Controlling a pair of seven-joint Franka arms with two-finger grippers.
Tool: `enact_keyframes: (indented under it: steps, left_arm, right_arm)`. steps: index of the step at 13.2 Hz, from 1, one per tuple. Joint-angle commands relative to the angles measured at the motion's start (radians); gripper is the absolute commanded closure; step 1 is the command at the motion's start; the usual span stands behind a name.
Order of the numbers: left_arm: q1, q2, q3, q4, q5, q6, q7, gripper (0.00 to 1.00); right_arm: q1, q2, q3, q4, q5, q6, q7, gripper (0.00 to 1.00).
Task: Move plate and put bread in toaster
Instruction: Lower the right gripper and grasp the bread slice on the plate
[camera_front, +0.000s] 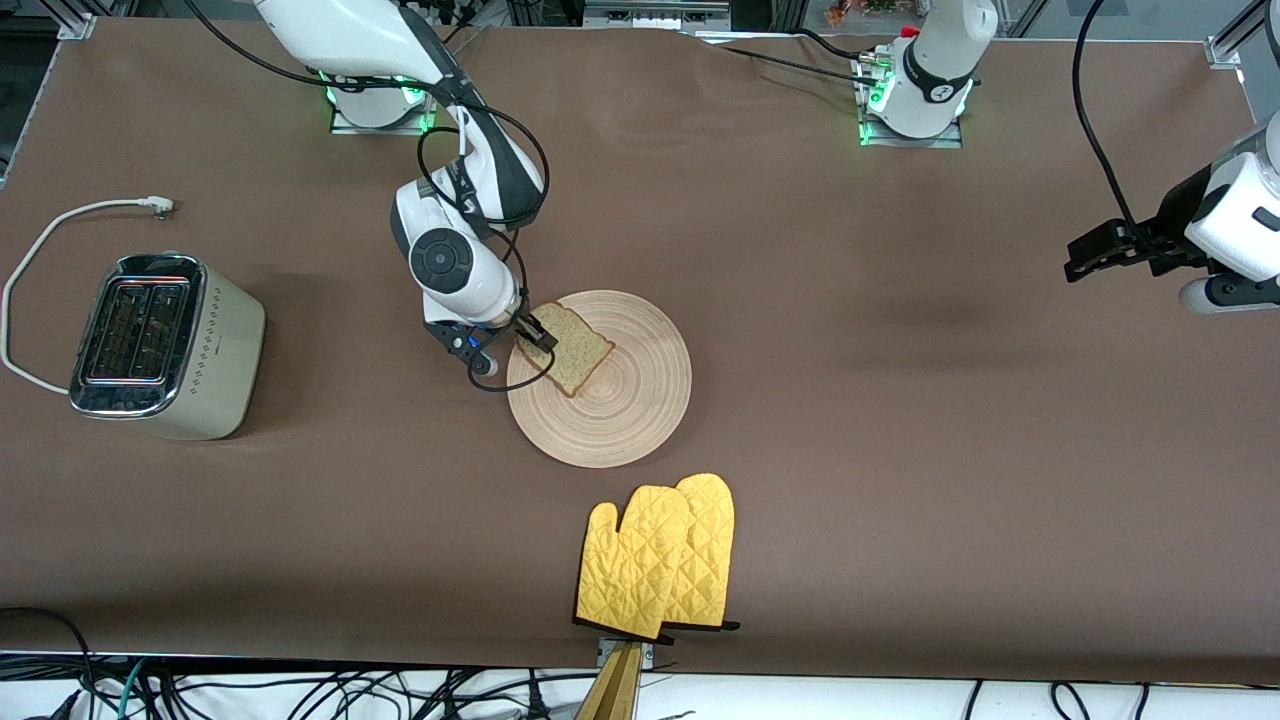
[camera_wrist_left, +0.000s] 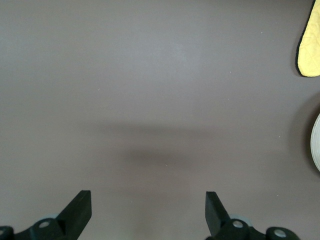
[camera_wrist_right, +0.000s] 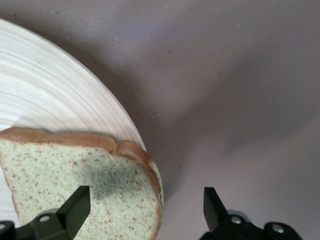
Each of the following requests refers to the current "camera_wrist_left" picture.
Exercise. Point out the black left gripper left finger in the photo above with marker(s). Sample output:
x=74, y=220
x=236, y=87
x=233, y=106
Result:
x=77, y=212

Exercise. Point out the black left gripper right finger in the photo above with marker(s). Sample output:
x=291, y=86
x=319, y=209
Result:
x=215, y=215

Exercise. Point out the round wooden plate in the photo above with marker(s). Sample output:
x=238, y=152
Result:
x=316, y=142

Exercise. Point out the brown table cover sheet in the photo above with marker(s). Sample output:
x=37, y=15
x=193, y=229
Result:
x=125, y=75

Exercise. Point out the yellow quilted oven mitt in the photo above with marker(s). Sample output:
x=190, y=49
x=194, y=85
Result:
x=311, y=50

